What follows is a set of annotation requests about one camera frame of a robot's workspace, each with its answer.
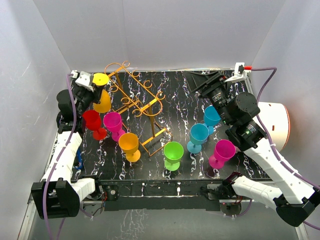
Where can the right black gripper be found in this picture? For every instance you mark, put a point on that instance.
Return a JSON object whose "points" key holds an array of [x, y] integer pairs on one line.
{"points": [[206, 83]]}

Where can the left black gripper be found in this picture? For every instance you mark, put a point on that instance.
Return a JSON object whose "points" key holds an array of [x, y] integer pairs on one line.
{"points": [[96, 94]]}

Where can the yellow-orange plastic wine glass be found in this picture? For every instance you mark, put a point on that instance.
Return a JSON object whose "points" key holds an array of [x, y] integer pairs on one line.
{"points": [[103, 104]]}

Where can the magenta plastic wine glass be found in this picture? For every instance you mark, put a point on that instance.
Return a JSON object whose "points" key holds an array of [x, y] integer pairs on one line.
{"points": [[113, 122]]}

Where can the light blue plastic wine glass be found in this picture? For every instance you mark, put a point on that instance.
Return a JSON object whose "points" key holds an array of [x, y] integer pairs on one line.
{"points": [[197, 136]]}

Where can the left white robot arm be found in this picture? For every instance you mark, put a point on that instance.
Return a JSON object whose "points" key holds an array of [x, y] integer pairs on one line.
{"points": [[56, 195]]}

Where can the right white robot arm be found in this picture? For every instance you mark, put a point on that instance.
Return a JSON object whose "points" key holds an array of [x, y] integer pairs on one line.
{"points": [[294, 198]]}

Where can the red plastic wine glass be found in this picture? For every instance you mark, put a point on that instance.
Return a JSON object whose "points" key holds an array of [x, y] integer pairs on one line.
{"points": [[93, 122]]}

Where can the orange plastic wine glass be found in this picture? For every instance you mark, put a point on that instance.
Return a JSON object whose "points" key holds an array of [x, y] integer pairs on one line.
{"points": [[129, 143]]}

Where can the green plastic wine glass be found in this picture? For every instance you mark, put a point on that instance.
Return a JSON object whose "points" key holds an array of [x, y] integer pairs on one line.
{"points": [[173, 152]]}

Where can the white cylindrical lamp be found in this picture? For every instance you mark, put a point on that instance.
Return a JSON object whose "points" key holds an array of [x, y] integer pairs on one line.
{"points": [[276, 119]]}

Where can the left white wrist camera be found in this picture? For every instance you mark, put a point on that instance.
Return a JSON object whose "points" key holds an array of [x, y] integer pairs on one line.
{"points": [[83, 79]]}

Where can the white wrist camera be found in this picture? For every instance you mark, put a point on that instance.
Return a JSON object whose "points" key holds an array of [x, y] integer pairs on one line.
{"points": [[83, 79], [240, 72]]}

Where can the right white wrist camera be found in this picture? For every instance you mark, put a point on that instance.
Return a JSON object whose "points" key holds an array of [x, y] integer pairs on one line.
{"points": [[240, 72]]}

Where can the gold wire wine glass rack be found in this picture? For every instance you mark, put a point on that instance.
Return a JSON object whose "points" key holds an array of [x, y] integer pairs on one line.
{"points": [[151, 109]]}

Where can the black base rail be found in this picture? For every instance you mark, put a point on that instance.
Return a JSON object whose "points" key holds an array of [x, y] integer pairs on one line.
{"points": [[173, 194]]}

